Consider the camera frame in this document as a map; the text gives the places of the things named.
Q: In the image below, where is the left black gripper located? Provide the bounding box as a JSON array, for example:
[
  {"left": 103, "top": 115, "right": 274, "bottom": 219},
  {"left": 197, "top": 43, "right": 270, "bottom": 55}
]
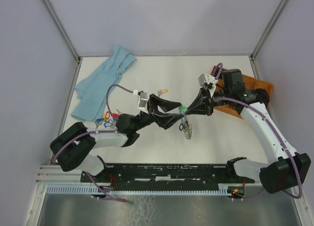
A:
[{"left": 133, "top": 94, "right": 184, "bottom": 132}]

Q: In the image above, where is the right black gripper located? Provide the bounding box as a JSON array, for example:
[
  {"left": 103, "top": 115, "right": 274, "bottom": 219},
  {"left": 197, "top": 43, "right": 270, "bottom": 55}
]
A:
[{"left": 184, "top": 86, "right": 231, "bottom": 116}]

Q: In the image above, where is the large keyring with blue handle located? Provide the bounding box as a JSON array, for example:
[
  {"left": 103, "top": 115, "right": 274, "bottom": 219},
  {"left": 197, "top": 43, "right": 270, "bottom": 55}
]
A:
[{"left": 179, "top": 115, "right": 192, "bottom": 140}]

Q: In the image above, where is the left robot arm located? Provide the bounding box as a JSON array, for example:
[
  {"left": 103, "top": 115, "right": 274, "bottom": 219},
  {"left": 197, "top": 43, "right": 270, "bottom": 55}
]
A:
[{"left": 50, "top": 94, "right": 183, "bottom": 182}]

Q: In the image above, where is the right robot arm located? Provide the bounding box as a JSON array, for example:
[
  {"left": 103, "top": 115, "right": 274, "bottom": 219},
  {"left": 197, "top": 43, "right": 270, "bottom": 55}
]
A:
[{"left": 185, "top": 69, "right": 311, "bottom": 199}]

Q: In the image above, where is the yellow tagged key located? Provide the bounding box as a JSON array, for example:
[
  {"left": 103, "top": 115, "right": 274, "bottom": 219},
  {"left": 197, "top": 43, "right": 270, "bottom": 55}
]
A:
[{"left": 157, "top": 89, "right": 169, "bottom": 97}]

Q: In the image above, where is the orange wooden compartment tray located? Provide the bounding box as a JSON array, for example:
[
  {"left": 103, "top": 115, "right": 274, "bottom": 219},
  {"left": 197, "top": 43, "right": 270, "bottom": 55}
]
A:
[{"left": 210, "top": 65, "right": 273, "bottom": 108}]

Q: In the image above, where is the blue tagged key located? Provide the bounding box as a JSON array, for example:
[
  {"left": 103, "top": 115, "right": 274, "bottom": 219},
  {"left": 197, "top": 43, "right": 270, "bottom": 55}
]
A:
[
  {"left": 94, "top": 118, "right": 104, "bottom": 129},
  {"left": 103, "top": 121, "right": 116, "bottom": 129}
]

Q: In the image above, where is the light blue cloth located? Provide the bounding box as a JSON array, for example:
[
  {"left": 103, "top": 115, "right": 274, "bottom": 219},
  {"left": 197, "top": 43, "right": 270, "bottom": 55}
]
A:
[{"left": 71, "top": 45, "right": 136, "bottom": 122}]

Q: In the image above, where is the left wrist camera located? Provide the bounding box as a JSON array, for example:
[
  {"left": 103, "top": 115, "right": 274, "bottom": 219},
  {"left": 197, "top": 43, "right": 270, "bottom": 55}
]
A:
[{"left": 132, "top": 90, "right": 148, "bottom": 113}]

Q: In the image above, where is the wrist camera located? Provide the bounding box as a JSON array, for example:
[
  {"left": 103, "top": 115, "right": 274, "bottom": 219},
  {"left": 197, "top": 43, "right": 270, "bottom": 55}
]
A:
[
  {"left": 132, "top": 90, "right": 148, "bottom": 113},
  {"left": 198, "top": 74, "right": 218, "bottom": 98}
]

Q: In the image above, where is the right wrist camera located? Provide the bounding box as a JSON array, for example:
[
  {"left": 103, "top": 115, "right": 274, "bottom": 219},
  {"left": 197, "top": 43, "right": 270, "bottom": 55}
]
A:
[{"left": 198, "top": 74, "right": 218, "bottom": 98}]

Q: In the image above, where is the black cable bundle in tray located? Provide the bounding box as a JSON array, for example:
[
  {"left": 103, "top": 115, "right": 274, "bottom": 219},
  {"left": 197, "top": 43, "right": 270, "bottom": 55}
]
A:
[{"left": 256, "top": 88, "right": 270, "bottom": 106}]

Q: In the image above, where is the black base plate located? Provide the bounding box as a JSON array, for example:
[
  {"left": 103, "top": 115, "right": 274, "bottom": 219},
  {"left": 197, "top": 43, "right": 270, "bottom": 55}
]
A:
[{"left": 93, "top": 164, "right": 254, "bottom": 184}]

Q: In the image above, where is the white slotted cable duct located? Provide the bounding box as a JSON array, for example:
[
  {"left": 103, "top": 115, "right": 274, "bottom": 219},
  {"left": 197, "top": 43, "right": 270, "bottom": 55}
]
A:
[{"left": 46, "top": 183, "right": 234, "bottom": 194}]

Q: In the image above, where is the aluminium frame rail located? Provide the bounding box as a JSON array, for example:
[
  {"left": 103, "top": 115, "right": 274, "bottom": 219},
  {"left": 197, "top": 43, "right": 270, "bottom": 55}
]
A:
[{"left": 36, "top": 165, "right": 81, "bottom": 185}]

